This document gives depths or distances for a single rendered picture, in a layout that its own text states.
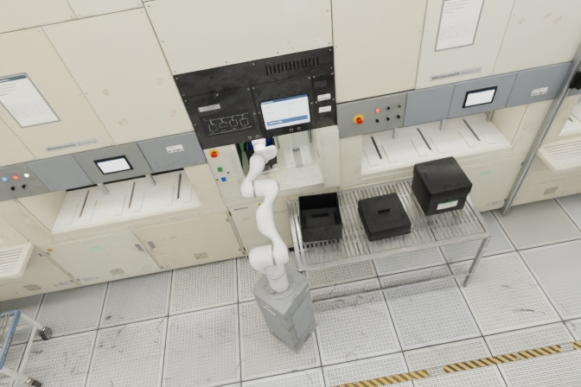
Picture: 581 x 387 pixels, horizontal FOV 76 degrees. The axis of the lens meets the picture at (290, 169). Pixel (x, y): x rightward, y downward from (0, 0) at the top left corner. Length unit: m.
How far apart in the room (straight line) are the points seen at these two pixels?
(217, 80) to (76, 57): 0.70
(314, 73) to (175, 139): 0.93
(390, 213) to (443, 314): 1.01
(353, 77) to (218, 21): 0.82
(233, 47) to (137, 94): 0.60
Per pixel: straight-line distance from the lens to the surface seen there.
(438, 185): 2.62
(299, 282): 2.46
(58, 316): 4.03
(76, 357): 3.75
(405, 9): 2.16
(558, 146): 3.41
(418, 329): 3.19
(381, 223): 2.56
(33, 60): 2.28
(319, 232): 2.52
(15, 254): 3.48
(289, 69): 2.12
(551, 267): 3.75
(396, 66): 2.31
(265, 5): 1.96
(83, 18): 2.09
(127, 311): 3.69
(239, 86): 2.16
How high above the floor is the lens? 2.96
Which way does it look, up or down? 46 degrees down
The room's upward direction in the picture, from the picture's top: 10 degrees counter-clockwise
